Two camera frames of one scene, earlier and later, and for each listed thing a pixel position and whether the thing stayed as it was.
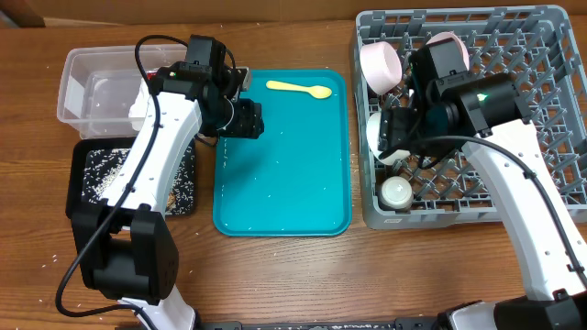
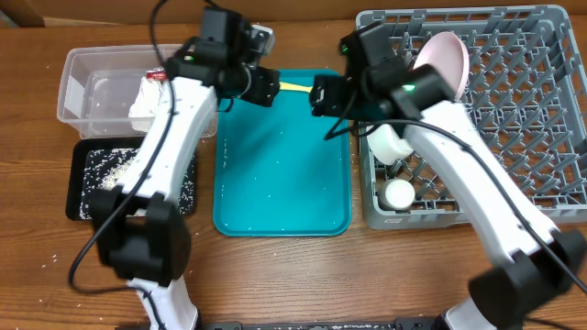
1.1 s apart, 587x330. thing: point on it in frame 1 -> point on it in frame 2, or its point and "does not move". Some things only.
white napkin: [138, 108] does not move
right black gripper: [393, 127] -> [329, 98]
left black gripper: [249, 123] -> [267, 87]
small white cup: [396, 192] does not move
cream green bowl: [390, 157] does not move
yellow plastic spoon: [318, 91] does not move
